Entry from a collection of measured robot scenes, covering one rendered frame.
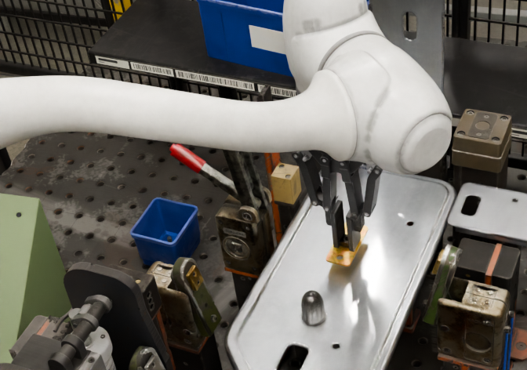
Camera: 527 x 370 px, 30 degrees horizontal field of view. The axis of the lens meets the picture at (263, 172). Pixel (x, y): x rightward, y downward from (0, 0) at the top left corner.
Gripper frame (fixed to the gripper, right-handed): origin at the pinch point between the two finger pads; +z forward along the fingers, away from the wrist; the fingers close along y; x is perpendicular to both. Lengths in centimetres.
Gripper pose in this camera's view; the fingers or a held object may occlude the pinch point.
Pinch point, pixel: (345, 226)
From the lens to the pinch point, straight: 142.0
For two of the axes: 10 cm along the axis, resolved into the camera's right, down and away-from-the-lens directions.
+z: 1.2, 7.4, 6.6
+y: 9.1, 1.9, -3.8
